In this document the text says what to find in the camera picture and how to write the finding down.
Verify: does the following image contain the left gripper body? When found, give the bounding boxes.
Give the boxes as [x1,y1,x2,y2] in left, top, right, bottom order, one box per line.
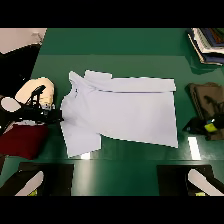
[41,111,65,125]

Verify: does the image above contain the white T-shirt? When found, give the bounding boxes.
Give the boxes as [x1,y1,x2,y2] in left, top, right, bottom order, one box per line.
[59,69,179,159]

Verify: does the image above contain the cream garment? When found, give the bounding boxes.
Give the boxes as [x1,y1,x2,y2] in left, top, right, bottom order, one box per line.
[14,77,56,111]

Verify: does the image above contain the dark red garment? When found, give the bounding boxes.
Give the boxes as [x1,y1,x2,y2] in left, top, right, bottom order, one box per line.
[0,123,50,161]

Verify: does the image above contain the black garment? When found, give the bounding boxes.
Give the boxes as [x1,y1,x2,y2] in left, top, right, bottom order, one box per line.
[0,43,42,98]

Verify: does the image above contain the olive brown garment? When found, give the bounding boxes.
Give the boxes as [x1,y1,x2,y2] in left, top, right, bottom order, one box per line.
[185,81,224,141]

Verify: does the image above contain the blue grey folded garment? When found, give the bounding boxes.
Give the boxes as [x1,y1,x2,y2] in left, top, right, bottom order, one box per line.
[198,52,224,67]

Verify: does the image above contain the navy folded garment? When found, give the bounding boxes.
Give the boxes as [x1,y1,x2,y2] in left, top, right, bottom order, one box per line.
[201,27,224,46]

